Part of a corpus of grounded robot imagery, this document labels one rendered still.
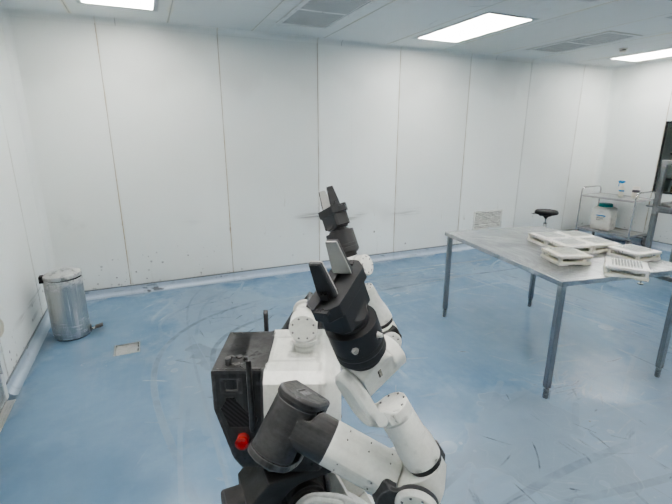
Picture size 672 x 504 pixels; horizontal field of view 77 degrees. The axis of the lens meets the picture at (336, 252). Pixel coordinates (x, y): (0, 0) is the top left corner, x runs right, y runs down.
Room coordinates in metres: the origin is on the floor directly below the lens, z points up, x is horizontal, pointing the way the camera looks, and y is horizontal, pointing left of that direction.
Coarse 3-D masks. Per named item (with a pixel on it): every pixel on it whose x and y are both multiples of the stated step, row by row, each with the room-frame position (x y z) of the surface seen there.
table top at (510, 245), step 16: (464, 240) 3.65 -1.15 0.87; (480, 240) 3.63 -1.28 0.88; (496, 240) 3.63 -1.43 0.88; (512, 240) 3.63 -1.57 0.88; (496, 256) 3.20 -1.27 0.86; (512, 256) 3.12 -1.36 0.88; (528, 256) 3.12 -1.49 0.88; (608, 256) 3.12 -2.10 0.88; (544, 272) 2.73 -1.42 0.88; (560, 272) 2.73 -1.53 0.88; (576, 272) 2.73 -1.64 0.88; (592, 272) 2.73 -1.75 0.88; (656, 272) 2.74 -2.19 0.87
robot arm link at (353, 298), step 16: (352, 272) 0.62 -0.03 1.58; (336, 288) 0.60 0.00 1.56; (352, 288) 0.59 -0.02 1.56; (320, 304) 0.58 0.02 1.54; (336, 304) 0.56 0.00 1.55; (352, 304) 0.59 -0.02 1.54; (320, 320) 0.56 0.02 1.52; (336, 320) 0.57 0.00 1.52; (352, 320) 0.58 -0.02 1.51; (368, 320) 0.61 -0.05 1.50; (336, 336) 0.60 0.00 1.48; (352, 336) 0.59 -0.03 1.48; (368, 336) 0.59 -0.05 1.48; (336, 352) 0.61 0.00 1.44; (352, 352) 0.59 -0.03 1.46; (368, 352) 0.60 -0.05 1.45
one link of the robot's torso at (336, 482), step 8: (336, 480) 1.00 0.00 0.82; (344, 480) 1.05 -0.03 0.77; (336, 488) 0.98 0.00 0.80; (344, 488) 0.97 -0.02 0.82; (352, 488) 1.06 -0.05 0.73; (360, 488) 1.07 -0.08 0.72; (304, 496) 0.88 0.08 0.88; (312, 496) 0.88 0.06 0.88; (320, 496) 0.89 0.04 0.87; (328, 496) 0.90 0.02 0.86; (336, 496) 0.91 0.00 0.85; (344, 496) 0.92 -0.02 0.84; (352, 496) 0.95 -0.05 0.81; (360, 496) 1.07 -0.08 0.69; (368, 496) 1.06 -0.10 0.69
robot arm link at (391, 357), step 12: (384, 336) 0.69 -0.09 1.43; (384, 348) 0.62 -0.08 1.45; (396, 348) 0.66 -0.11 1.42; (348, 360) 0.60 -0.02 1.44; (360, 360) 0.60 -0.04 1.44; (372, 360) 0.60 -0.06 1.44; (384, 360) 0.63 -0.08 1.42; (396, 360) 0.65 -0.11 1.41; (360, 372) 0.62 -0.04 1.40; (372, 372) 0.62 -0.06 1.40; (384, 372) 0.64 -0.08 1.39; (372, 384) 0.62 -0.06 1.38
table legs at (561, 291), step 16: (448, 240) 3.95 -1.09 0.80; (448, 256) 3.93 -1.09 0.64; (448, 272) 3.94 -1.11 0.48; (448, 288) 3.94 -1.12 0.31; (560, 288) 2.57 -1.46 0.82; (528, 304) 4.21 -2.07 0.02; (560, 304) 2.56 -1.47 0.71; (560, 320) 2.57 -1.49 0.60; (656, 368) 2.85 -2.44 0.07; (544, 384) 2.58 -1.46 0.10
